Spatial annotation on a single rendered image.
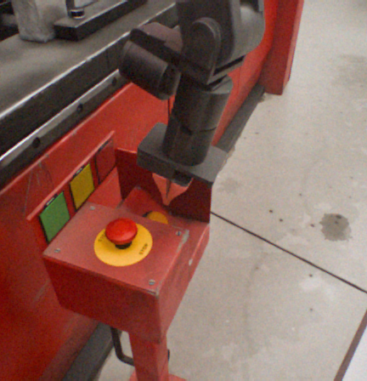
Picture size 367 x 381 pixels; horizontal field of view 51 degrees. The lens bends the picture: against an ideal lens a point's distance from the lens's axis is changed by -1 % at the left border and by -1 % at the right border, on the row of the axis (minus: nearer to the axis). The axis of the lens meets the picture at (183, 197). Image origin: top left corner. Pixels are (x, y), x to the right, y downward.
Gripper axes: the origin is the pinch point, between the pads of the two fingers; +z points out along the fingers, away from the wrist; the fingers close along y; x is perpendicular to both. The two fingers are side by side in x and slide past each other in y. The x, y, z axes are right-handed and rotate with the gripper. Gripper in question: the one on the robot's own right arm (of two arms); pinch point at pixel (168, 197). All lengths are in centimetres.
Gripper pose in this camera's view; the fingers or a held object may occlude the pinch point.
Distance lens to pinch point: 54.9
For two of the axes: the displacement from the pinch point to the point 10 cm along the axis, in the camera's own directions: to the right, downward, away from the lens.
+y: -9.0, -4.2, 0.8
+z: -2.4, 6.6, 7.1
